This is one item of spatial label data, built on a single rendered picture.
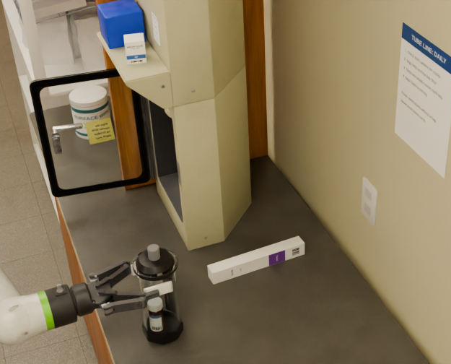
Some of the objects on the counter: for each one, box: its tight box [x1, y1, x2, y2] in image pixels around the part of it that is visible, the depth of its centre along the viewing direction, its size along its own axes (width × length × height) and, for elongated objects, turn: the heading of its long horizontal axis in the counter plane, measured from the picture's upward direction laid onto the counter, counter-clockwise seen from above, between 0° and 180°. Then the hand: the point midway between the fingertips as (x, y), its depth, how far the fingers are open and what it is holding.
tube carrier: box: [133, 248, 180, 335], centre depth 203 cm, size 11×11×21 cm
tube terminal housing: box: [134, 0, 252, 251], centre depth 230 cm, size 25×32×77 cm
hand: (155, 276), depth 199 cm, fingers closed on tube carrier, 9 cm apart
